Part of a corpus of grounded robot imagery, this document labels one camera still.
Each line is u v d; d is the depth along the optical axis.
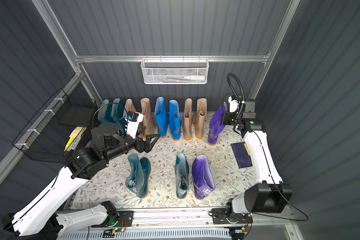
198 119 0.87
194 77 0.92
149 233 0.71
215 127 0.74
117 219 0.71
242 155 0.97
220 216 0.74
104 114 0.85
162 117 0.90
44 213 0.37
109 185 0.85
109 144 0.44
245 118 0.56
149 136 0.52
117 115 0.85
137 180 0.64
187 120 0.84
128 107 0.94
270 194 0.39
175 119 0.83
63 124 0.77
